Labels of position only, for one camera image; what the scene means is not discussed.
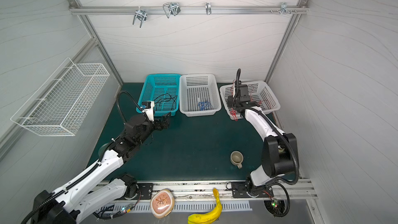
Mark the black wire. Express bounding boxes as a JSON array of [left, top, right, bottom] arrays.
[[152, 92, 178, 112]]

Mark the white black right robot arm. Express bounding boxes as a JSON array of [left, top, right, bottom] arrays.
[[227, 79, 300, 187]]

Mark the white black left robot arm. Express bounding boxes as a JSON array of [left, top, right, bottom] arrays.
[[22, 113, 171, 224]]

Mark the white perforated basket right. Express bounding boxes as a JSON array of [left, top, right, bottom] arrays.
[[220, 81, 280, 121]]

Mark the white perforated basket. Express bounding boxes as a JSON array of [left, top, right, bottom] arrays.
[[220, 81, 280, 121], [179, 74, 221, 117]]

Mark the teal perforated basket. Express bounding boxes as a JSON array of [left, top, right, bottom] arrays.
[[138, 74, 181, 117]]

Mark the white perforated basket middle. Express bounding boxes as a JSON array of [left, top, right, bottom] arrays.
[[179, 74, 221, 117]]

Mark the olive ceramic cup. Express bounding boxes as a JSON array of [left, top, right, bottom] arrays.
[[230, 151, 244, 169]]

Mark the round wooden toy face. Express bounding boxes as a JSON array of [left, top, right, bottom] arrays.
[[150, 189, 175, 219]]

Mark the metal clamp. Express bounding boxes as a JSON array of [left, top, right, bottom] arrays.
[[162, 2, 181, 18], [205, 2, 211, 15], [270, 2, 297, 15], [132, 9, 147, 28]]

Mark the yellow banana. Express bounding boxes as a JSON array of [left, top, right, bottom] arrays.
[[188, 188, 222, 224]]

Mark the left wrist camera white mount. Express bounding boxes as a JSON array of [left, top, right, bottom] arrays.
[[141, 101, 155, 122]]

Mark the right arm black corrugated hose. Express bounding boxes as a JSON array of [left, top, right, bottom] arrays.
[[234, 68, 300, 186]]

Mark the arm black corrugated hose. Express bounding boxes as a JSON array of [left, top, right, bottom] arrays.
[[20, 90, 147, 224], [234, 68, 300, 186]]

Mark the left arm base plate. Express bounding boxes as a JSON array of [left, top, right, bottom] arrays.
[[123, 183, 154, 200]]

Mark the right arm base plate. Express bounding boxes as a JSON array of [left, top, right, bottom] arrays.
[[226, 181, 274, 199]]

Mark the white wire wall basket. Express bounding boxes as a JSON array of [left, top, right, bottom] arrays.
[[10, 58, 109, 136]]

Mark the aluminium overhead rail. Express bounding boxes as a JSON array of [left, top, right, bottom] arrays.
[[69, 5, 309, 16]]

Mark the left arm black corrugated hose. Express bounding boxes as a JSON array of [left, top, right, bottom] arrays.
[[20, 90, 147, 224]]

